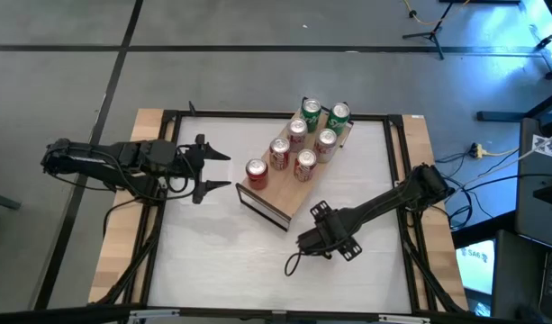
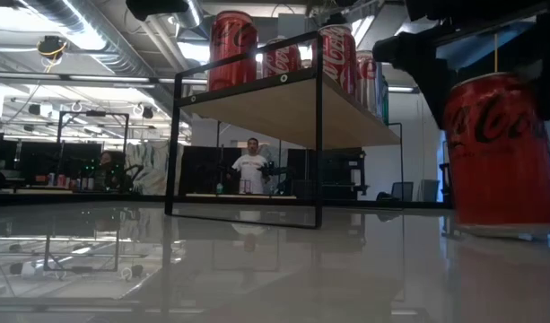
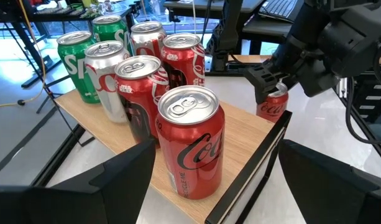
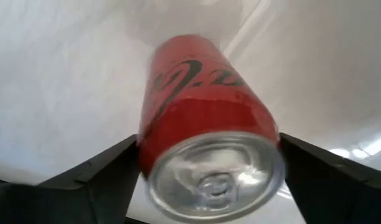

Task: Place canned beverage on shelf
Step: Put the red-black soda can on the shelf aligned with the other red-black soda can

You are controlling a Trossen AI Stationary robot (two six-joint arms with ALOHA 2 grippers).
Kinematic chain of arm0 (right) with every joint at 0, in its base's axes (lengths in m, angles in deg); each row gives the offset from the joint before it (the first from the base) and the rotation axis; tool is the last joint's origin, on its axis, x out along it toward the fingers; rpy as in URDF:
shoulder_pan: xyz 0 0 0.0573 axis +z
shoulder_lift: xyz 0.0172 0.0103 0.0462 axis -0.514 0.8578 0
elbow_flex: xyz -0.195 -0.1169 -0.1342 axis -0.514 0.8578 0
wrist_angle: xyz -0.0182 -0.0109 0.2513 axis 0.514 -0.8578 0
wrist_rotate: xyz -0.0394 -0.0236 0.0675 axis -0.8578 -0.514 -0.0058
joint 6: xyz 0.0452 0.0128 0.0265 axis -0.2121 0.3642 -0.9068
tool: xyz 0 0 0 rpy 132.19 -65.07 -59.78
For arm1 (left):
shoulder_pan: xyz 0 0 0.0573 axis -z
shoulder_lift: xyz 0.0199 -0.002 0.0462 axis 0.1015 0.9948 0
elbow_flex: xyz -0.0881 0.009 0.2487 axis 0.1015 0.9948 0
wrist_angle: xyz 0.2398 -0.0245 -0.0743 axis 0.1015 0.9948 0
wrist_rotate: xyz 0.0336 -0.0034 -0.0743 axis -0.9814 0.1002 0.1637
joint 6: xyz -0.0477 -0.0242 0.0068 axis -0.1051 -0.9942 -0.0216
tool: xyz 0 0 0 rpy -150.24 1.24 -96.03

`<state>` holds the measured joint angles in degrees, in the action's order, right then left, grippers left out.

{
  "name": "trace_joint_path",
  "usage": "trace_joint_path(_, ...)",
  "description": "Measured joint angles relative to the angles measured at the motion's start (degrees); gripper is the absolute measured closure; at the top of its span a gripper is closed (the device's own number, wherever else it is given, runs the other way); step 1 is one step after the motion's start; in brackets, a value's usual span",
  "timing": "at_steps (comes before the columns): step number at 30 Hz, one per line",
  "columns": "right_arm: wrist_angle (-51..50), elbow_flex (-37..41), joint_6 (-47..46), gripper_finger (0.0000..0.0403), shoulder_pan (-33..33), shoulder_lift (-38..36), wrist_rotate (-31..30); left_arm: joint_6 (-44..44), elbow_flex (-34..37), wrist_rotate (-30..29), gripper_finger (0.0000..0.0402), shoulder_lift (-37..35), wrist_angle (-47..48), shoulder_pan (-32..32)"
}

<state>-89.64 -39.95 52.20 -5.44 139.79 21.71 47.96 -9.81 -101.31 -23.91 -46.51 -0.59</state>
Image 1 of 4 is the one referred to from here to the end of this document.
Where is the black desk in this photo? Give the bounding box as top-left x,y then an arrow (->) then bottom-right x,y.
475,87 -> 552,253

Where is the printed paper sheet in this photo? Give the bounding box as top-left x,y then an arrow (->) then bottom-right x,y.
530,133 -> 552,162

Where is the silver Diet Coke can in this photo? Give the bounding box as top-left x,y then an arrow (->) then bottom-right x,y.
313,128 -> 339,164
286,118 -> 309,153

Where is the yellow floor cable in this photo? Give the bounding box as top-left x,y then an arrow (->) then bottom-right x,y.
402,0 -> 473,26

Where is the computer monitor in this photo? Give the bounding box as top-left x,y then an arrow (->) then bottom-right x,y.
455,238 -> 497,296

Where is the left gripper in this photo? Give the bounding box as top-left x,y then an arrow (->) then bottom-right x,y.
177,133 -> 232,205

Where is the silver aluminium extrusion bar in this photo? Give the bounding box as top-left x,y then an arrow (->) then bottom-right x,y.
128,309 -> 181,323
377,313 -> 432,324

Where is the green Sprite can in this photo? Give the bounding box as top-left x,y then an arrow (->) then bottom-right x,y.
300,97 -> 322,134
327,102 -> 351,137

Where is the black tripod stand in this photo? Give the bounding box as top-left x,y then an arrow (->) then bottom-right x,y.
401,0 -> 457,60

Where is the black table frame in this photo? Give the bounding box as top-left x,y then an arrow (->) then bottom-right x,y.
122,107 -> 466,316

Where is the red Coca-Cola can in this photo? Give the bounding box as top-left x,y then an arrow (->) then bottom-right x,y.
268,137 -> 292,171
245,157 -> 270,191
293,148 -> 319,183

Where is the wooden table side board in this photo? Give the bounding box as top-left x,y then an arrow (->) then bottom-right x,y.
86,107 -> 177,305
399,114 -> 469,311

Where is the light wooden board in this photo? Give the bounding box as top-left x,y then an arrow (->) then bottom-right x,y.
234,96 -> 356,233

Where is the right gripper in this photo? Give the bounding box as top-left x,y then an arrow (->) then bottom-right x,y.
296,201 -> 363,263

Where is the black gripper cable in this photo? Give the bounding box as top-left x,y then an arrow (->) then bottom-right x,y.
283,249 -> 330,278

